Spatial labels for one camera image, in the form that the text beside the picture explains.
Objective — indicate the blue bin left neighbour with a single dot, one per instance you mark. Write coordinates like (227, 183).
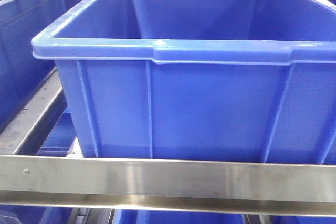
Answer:
(21, 73)

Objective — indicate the large blue bin front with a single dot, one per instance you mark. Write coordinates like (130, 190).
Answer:
(215, 80)

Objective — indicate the steel shelf rack right room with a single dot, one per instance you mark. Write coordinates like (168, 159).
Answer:
(256, 190)

